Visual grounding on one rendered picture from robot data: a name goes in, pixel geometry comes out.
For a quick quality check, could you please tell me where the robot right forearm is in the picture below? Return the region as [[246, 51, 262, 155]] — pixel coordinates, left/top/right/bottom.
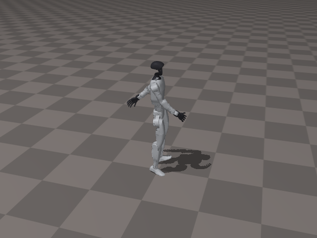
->
[[161, 101, 179, 116]]

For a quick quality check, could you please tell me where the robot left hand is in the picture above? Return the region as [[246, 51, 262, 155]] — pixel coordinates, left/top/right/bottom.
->
[[127, 94, 139, 107]]

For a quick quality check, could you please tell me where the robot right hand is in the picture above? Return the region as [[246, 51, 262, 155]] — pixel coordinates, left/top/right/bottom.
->
[[174, 111, 186, 122]]

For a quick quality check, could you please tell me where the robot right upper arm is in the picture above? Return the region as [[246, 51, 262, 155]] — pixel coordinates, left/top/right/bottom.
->
[[151, 83, 167, 105]]

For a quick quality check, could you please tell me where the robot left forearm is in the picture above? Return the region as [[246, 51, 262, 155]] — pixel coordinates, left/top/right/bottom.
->
[[137, 86, 149, 99]]

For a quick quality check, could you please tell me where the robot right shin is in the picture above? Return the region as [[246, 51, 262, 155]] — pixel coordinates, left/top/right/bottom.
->
[[152, 143, 161, 169]]

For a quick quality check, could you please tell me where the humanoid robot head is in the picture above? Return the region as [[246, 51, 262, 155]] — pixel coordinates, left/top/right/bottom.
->
[[151, 61, 164, 80]]

